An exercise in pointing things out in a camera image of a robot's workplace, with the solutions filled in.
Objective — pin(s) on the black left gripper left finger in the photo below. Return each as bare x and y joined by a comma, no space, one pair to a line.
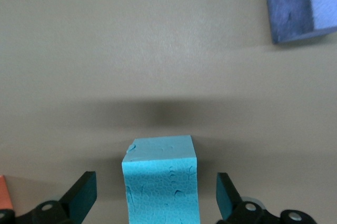
71,205

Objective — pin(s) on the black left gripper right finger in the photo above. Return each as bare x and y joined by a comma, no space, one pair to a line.
231,205

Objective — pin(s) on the light blue foam block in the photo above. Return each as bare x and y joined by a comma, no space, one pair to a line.
160,182

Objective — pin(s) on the orange foam block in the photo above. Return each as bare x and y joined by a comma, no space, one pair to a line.
5,192

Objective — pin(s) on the brown table cover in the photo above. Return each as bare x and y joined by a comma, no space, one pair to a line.
131,50

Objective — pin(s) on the purple foam block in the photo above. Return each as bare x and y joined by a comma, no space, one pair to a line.
295,5

